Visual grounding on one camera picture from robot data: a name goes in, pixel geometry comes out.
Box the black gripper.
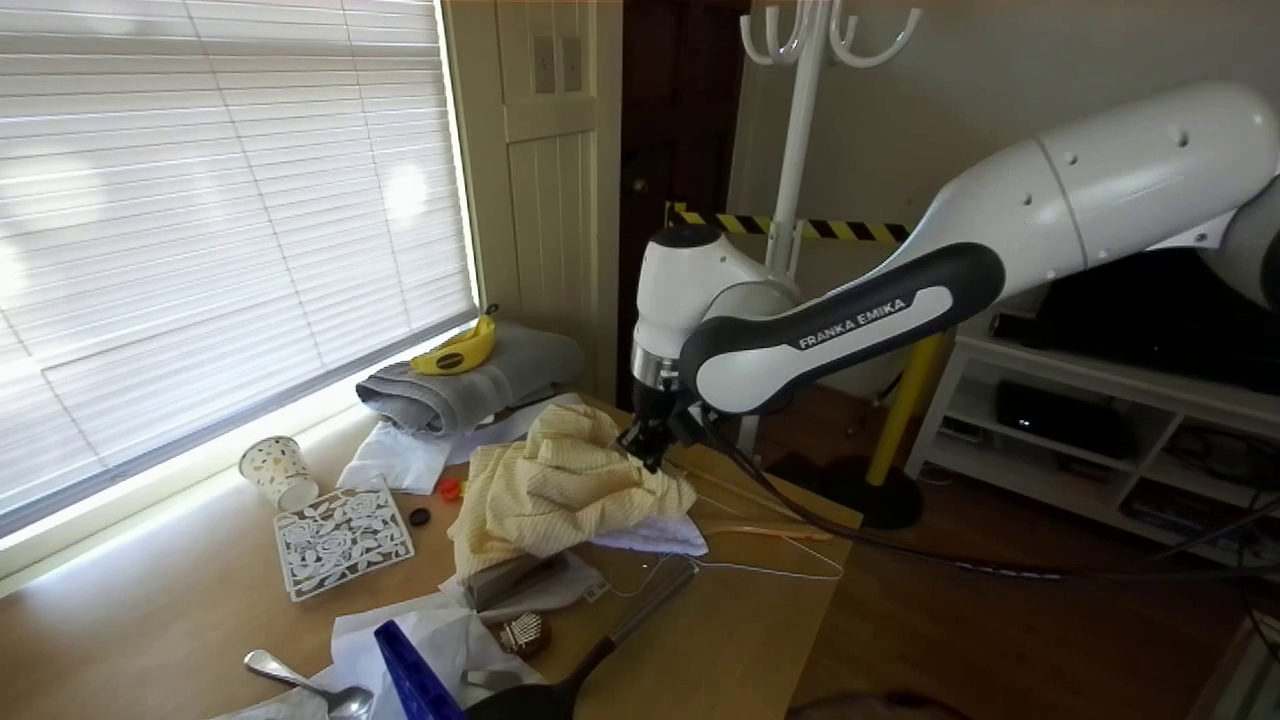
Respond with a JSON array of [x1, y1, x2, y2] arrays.
[[619, 375, 711, 474]]

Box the yellow towel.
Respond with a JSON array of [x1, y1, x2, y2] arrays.
[[450, 396, 702, 579]]

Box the white paper sheet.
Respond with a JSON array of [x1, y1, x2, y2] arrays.
[[584, 512, 711, 565]]

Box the grey folded cloth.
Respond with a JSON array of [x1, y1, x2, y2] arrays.
[[352, 318, 590, 443]]

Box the grey folded mitt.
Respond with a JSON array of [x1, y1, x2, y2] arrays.
[[458, 548, 613, 619]]

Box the yellow banana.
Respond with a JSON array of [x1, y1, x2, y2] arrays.
[[410, 307, 504, 379]]

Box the small white cloth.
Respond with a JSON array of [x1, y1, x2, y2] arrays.
[[335, 421, 458, 499]]

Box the white crumpled cloth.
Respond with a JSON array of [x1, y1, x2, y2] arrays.
[[218, 591, 554, 720]]

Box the cream panelled door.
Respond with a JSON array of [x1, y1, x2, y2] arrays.
[[444, 0, 628, 404]]

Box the white coat rack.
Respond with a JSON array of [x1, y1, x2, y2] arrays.
[[738, 0, 928, 456]]

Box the black media box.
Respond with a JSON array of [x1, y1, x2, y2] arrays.
[[993, 375, 1142, 462]]

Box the metal spoon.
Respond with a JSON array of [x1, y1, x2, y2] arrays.
[[241, 649, 380, 720]]

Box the white tv stand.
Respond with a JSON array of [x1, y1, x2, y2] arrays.
[[906, 322, 1280, 573]]

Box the large white window blinds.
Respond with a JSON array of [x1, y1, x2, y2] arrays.
[[0, 0, 483, 529]]

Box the light wooden table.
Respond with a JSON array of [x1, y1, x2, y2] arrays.
[[0, 383, 869, 720]]

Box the black television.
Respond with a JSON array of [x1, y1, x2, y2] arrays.
[[993, 253, 1280, 398]]

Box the black pan with handle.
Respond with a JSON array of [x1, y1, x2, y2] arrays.
[[458, 565, 702, 720]]

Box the yellow black caution post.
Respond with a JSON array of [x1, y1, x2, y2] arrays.
[[662, 194, 961, 531]]

